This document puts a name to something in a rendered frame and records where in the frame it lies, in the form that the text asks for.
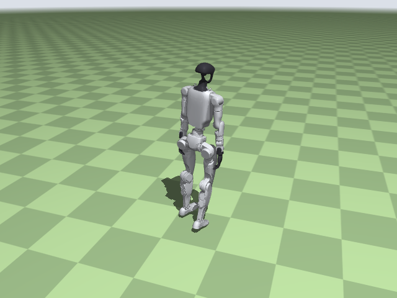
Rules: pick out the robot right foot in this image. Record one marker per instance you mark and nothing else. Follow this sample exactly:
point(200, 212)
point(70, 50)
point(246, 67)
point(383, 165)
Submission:
point(197, 224)

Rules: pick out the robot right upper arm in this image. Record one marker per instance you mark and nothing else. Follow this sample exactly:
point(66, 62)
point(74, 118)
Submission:
point(217, 103)

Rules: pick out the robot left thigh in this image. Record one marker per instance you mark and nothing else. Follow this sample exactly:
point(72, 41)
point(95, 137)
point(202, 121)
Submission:
point(188, 158)

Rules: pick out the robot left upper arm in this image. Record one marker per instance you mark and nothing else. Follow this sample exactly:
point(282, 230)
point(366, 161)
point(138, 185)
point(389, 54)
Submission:
point(184, 100)

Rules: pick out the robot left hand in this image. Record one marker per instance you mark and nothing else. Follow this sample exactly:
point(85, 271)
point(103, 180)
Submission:
point(181, 135)

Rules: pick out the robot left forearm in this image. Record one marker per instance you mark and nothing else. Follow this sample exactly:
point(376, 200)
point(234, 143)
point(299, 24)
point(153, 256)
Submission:
point(184, 125)

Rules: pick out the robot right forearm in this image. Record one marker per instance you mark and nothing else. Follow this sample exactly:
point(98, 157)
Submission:
point(219, 137)

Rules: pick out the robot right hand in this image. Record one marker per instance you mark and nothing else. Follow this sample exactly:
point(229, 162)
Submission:
point(219, 153)

